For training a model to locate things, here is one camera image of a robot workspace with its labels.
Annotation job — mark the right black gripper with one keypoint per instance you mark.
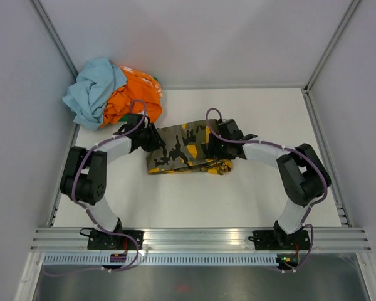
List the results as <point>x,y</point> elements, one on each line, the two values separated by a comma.
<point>214,140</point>

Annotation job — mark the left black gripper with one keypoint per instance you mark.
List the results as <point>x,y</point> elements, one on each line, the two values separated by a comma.
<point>156,142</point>

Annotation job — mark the camouflage cargo trousers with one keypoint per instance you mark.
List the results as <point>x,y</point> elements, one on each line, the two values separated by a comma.
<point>184,148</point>

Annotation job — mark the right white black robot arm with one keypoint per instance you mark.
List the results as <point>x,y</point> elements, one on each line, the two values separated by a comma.
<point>303,175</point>

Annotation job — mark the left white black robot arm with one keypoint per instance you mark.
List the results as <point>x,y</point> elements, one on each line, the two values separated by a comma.
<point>84,178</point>

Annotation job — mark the orange garment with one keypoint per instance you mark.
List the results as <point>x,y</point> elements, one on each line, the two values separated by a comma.
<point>115,109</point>

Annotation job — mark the light blue garment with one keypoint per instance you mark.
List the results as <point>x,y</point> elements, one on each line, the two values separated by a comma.
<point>88,96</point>

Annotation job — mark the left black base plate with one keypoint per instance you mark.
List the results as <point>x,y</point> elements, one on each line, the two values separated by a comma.
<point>97,240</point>

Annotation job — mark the white slotted cable duct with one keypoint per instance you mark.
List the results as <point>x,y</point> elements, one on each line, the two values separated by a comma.
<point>170,259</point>

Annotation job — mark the aluminium mounting rail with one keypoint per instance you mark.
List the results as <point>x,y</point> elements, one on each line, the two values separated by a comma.
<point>205,240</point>

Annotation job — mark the left aluminium frame post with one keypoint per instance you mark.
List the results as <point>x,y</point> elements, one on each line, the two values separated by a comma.
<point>51,31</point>

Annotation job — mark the aluminium frame post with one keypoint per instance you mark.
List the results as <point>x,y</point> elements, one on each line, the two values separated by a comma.
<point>51,31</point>
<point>334,40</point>

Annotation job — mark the right aluminium frame post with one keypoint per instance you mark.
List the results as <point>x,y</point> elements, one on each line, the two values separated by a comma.
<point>334,40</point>

